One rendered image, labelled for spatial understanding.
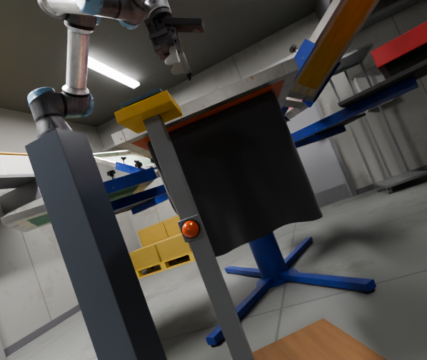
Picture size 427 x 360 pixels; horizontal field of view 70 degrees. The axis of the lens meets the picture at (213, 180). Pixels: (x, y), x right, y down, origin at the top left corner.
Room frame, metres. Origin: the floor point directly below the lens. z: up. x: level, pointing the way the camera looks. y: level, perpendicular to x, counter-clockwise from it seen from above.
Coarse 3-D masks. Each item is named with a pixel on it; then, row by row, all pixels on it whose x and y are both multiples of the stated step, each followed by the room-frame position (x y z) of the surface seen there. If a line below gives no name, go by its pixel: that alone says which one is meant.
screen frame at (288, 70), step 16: (288, 64) 0.86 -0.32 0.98; (240, 80) 0.87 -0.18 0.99; (256, 80) 0.87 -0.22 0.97; (272, 80) 0.87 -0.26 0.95; (288, 80) 0.92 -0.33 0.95; (208, 96) 0.88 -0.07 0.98; (224, 96) 0.88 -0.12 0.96; (240, 96) 0.90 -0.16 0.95; (192, 112) 0.89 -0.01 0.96; (128, 144) 0.94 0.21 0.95
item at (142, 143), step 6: (204, 114) 0.94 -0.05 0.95; (186, 120) 0.93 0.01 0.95; (192, 120) 0.95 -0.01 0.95; (198, 120) 0.98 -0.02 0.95; (174, 126) 0.95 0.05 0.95; (180, 126) 0.97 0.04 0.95; (168, 132) 0.98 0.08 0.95; (144, 138) 0.94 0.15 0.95; (138, 144) 0.99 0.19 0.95; (144, 144) 1.02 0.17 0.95
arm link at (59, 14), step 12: (48, 0) 1.02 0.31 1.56; (60, 0) 0.96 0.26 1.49; (72, 0) 0.91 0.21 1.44; (84, 0) 0.84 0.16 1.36; (96, 0) 0.85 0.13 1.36; (108, 0) 0.87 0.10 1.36; (120, 0) 0.90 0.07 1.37; (48, 12) 1.07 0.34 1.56; (60, 12) 1.05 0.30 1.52; (72, 12) 0.98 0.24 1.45; (84, 12) 0.87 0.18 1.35; (96, 12) 0.88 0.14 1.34; (108, 12) 0.89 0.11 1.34
